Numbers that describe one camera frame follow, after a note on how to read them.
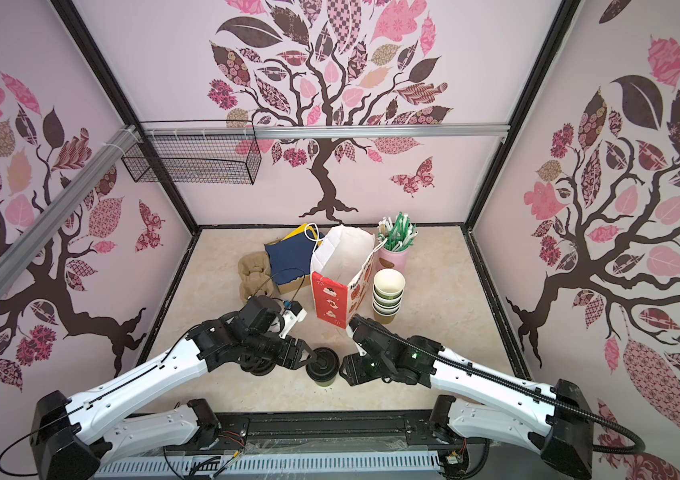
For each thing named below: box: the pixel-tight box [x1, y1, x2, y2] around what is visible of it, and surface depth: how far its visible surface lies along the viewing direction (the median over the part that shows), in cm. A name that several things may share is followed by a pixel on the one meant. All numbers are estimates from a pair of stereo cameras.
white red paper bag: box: [311, 225, 377, 330], surface depth 86 cm
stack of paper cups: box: [372, 268, 406, 325], surface depth 84 cm
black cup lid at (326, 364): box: [306, 347, 340, 381], surface depth 75 cm
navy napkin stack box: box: [264, 223, 324, 295], surface depth 112 cm
